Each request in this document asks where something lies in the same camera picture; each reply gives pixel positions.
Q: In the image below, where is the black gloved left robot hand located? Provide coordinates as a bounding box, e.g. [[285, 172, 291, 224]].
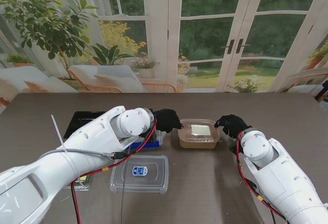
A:
[[150, 108, 184, 134]]

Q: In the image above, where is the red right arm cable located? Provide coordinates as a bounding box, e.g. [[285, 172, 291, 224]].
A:
[[235, 131, 290, 221]]

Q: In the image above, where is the black plastic food tray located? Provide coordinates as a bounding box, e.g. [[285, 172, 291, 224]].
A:
[[63, 111, 106, 139]]

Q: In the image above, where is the black tripod stand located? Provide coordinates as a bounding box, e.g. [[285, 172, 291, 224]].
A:
[[314, 80, 328, 101]]

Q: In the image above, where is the clear lid with white label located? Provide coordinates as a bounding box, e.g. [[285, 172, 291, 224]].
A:
[[178, 118, 221, 143]]

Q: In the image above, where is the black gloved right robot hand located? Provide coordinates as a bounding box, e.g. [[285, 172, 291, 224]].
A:
[[214, 114, 253, 140]]

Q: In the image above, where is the clear lid with green sheet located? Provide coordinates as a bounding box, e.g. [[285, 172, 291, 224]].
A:
[[64, 174, 93, 190]]

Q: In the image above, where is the white cable tie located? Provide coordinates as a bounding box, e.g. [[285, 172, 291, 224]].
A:
[[50, 114, 85, 188]]

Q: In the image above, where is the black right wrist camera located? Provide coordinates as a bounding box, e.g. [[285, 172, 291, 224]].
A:
[[229, 138, 239, 155]]

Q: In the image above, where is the brown kraft paper bowl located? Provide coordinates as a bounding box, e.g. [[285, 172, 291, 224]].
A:
[[178, 119, 221, 149]]

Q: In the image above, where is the clear container with blue clips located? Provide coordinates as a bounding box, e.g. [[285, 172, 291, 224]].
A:
[[128, 129, 165, 150]]

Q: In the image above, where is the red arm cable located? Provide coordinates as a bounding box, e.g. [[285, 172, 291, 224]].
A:
[[235, 131, 290, 221], [71, 117, 157, 224]]

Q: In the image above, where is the clear lid with blue sticker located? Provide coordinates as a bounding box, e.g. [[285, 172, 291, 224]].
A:
[[109, 154, 169, 194]]

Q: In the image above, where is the grey cable with black plug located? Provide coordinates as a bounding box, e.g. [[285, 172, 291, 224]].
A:
[[38, 149, 129, 224]]

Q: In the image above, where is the red left arm cable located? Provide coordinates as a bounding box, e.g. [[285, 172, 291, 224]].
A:
[[71, 117, 157, 224]]

